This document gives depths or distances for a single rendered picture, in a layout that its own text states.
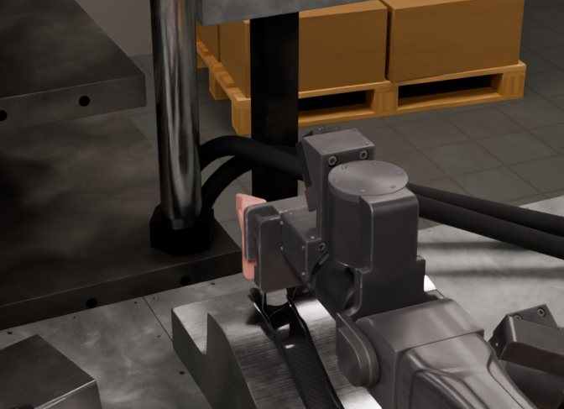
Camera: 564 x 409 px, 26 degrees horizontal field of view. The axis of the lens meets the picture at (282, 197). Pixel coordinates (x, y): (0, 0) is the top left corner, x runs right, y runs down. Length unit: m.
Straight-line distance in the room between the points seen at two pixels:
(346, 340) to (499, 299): 0.85
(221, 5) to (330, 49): 2.17
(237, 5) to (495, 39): 2.45
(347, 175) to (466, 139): 3.12
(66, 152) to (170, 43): 0.51
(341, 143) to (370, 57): 3.13
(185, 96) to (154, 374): 0.40
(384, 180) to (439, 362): 0.14
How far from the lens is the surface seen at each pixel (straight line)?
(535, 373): 1.02
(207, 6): 1.79
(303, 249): 0.91
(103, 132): 2.16
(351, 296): 0.87
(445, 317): 0.83
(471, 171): 3.77
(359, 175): 0.86
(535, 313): 1.12
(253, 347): 1.33
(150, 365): 1.52
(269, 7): 1.83
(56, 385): 1.32
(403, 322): 0.83
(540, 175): 3.79
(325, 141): 0.90
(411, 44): 4.04
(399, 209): 0.83
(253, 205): 0.96
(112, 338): 1.58
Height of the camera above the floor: 1.69
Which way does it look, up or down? 28 degrees down
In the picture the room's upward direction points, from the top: straight up
